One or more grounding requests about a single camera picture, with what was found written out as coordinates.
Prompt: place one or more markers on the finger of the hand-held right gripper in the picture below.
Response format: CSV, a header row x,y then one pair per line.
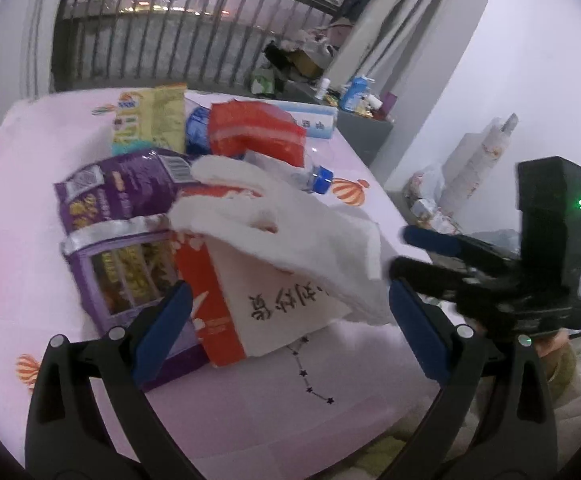
x,y
420,274
430,242

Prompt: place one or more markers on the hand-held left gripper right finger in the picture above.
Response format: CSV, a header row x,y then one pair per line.
x,y
418,330

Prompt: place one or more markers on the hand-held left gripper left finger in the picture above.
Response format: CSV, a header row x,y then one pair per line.
x,y
163,335

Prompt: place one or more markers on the orange white paper carton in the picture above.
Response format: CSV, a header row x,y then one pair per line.
x,y
280,310

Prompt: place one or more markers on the clear bottle with blue cap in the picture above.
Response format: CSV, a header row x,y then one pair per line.
x,y
320,180

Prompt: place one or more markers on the white tissue paper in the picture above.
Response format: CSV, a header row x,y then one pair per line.
x,y
290,210

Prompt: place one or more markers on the purple snack bag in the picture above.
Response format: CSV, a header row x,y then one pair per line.
x,y
120,195

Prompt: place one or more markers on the white blue tube box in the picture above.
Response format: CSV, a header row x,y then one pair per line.
x,y
315,125

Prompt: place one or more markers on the red snack bag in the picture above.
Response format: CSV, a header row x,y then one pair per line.
x,y
255,130

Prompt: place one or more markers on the yellow green snack bag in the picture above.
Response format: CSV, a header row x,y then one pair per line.
x,y
150,115

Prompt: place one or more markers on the white plastic bag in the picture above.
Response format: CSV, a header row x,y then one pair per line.
x,y
425,185

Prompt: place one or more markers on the rolled printed paper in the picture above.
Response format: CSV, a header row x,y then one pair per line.
x,y
475,170

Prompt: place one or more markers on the grey cabinet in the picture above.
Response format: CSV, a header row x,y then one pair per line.
x,y
365,132

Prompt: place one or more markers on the green white fluffy garment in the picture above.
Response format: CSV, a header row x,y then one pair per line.
x,y
385,455

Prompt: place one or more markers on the white tube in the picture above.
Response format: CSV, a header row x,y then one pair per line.
x,y
375,102

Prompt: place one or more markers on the blue detergent bottle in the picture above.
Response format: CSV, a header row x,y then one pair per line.
x,y
354,92

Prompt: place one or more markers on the small white bottle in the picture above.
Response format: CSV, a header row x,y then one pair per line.
x,y
322,90

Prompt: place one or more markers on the pale curtain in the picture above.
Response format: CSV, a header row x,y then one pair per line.
x,y
25,35
410,25

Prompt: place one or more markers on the cardboard box of clutter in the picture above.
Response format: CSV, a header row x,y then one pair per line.
x,y
303,60

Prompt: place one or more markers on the metal balcony railing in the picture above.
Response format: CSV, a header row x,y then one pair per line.
x,y
170,35

